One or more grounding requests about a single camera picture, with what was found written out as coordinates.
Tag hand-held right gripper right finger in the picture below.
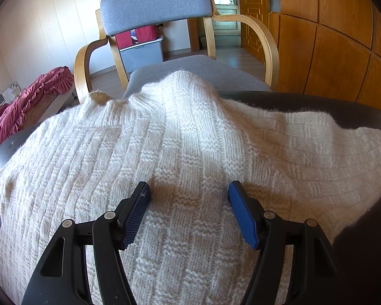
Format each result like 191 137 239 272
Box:
228 180 339 305

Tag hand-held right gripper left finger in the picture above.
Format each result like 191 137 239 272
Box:
22 181 152 305

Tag white knit sweater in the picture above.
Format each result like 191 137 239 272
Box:
0 70 381 305

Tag black leather massage table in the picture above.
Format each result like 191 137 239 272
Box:
0 90 381 305

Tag red ruffled bedspread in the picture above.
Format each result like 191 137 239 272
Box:
0 66 76 166

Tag grey plastic storage box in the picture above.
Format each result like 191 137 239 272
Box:
119 36 165 74

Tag red fabric storage bag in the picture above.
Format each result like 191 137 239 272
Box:
114 25 161 50

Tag panelled wooden door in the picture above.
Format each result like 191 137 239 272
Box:
237 0 271 65

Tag wooden wardrobe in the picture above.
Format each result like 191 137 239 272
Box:
268 0 381 115

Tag grey armchair with wooden arms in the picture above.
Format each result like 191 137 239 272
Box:
74 0 280 105

